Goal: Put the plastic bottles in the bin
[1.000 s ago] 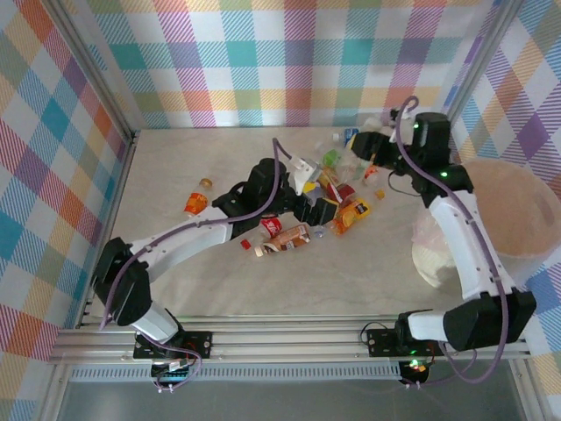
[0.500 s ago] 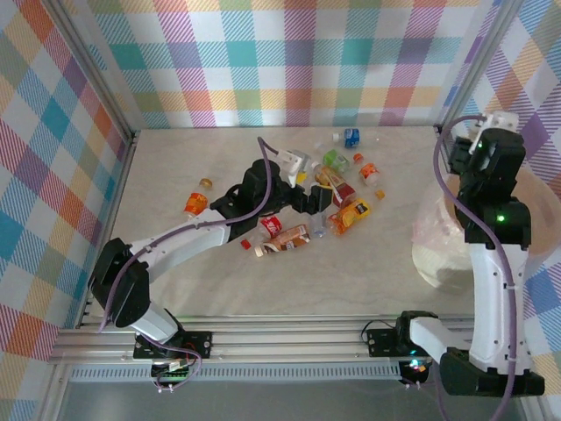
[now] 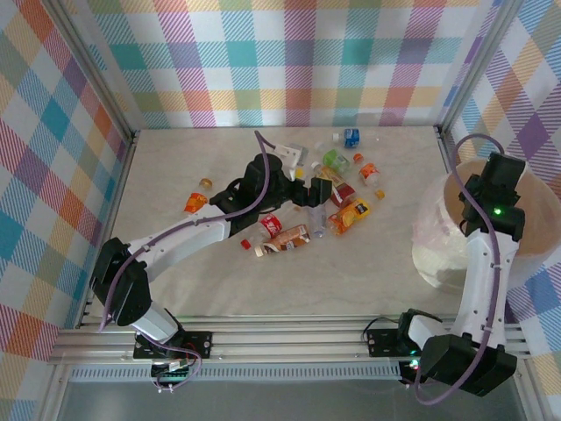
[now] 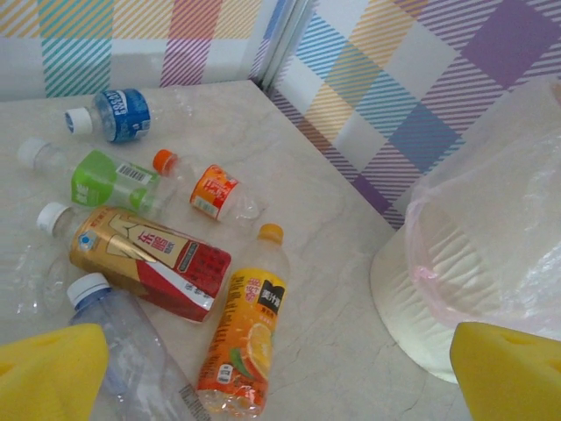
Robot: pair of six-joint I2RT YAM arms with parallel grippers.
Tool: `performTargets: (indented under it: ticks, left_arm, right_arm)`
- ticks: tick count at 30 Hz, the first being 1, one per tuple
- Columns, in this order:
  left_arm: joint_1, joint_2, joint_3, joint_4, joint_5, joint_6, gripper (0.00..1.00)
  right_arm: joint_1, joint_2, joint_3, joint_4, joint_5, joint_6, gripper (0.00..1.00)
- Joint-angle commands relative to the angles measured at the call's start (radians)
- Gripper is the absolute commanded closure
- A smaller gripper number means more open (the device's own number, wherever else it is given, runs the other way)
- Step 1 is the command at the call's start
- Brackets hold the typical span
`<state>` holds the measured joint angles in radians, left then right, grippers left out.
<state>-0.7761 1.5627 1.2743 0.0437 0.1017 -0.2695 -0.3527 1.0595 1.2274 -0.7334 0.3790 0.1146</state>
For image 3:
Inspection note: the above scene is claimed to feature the yellow tea bottle white cap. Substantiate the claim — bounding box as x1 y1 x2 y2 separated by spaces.
309 161 347 185

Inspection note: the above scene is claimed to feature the dark red packet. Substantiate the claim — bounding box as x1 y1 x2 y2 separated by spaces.
329 179 357 208

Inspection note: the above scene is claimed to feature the clear water bottle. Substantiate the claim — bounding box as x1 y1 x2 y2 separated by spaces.
308 203 329 240

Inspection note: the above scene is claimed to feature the lime green label bottle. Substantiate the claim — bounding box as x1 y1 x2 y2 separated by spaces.
323 148 352 173

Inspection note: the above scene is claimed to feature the red cola bottle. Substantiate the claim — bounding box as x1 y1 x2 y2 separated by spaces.
258 213 284 240

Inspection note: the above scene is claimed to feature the brown coffee drink bottle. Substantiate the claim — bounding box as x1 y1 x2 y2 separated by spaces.
253 224 313 259

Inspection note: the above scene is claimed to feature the small orange label bottle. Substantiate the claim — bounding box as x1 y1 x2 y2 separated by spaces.
359 161 381 186

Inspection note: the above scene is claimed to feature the cream white waste bin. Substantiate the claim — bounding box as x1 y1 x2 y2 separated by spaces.
411 157 558 296

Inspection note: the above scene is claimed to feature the orange juice bottle black label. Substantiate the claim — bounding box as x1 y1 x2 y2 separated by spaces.
327 197 372 237

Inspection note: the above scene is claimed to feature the blue label plastic bottle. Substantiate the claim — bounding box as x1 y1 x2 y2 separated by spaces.
331 127 363 149

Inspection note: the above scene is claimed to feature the grey metal lower shelf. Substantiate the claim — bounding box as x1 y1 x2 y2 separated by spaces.
54 379 529 421

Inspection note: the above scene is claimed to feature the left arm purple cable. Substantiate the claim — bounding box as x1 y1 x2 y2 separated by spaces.
99 130 275 334

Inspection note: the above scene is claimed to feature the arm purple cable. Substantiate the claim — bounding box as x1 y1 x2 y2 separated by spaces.
414 133 505 405
99 130 275 334

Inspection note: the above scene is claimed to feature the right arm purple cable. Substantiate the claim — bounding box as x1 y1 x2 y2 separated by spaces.
414 133 505 405

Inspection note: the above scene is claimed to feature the right aluminium frame post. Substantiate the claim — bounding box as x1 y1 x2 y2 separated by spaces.
433 0 525 137

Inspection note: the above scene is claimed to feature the aluminium frame post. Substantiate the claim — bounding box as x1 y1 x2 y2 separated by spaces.
433 0 525 137
46 0 141 146

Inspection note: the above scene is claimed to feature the left aluminium side rail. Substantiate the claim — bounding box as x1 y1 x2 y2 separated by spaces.
76 129 141 330

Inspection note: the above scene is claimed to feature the aluminium front frame rail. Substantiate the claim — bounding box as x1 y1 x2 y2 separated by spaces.
47 315 531 365

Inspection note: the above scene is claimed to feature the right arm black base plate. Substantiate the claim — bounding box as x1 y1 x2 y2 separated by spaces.
366 326 408 357

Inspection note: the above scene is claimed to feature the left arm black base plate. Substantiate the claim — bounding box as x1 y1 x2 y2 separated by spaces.
133 331 214 360

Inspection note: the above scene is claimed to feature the grey slotted cable duct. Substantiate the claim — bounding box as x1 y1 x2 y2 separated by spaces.
69 366 404 382

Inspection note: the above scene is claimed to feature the left aluminium frame post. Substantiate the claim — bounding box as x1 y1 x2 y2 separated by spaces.
46 0 141 146

